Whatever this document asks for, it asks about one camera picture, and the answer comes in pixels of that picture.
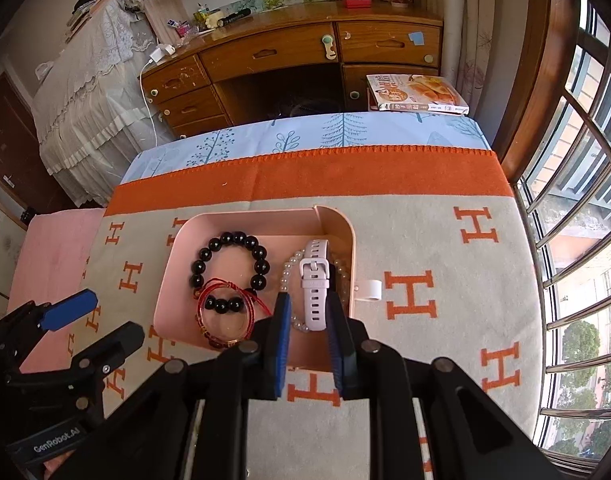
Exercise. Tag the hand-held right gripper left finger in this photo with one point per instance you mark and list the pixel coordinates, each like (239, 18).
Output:
(280, 340)

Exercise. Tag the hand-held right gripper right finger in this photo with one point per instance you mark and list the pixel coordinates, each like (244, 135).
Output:
(338, 347)

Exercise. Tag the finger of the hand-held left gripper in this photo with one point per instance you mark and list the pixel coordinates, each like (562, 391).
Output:
(70, 310)
(118, 342)

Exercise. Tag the pink plastic jewelry box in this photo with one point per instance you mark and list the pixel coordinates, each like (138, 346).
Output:
(183, 300)

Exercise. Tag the pink blanket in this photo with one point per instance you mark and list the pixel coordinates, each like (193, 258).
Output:
(50, 260)

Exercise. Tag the white loop tab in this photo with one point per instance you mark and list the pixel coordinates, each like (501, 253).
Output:
(373, 290)

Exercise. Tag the orange beige printed blanket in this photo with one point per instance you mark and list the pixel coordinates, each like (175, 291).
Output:
(435, 240)

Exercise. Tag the dark wooden door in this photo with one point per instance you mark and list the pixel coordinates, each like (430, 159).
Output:
(5, 150)

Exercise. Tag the blue tree print bedsheet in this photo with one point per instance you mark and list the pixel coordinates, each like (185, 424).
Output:
(310, 132)

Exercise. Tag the white lace furniture cover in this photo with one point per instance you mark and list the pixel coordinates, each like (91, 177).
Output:
(85, 85)

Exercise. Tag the metal window grille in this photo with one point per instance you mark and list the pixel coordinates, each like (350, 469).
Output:
(565, 225)

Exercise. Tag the white charger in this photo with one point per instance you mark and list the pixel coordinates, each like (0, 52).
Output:
(161, 52)

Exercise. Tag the green white drawer lock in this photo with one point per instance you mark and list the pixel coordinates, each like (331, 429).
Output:
(328, 49)

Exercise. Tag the blue sticker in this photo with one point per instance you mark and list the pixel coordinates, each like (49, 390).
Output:
(415, 37)

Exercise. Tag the wooden desk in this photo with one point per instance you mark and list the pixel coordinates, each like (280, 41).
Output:
(285, 15)

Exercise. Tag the black flashlight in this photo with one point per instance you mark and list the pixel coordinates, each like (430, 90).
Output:
(235, 16)

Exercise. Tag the pale floral curtain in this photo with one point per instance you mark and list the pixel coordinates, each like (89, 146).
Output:
(465, 35)

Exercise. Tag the red flat box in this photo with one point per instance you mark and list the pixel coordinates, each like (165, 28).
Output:
(357, 3)

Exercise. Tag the wooden window frame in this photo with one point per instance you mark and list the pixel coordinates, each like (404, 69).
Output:
(535, 60)

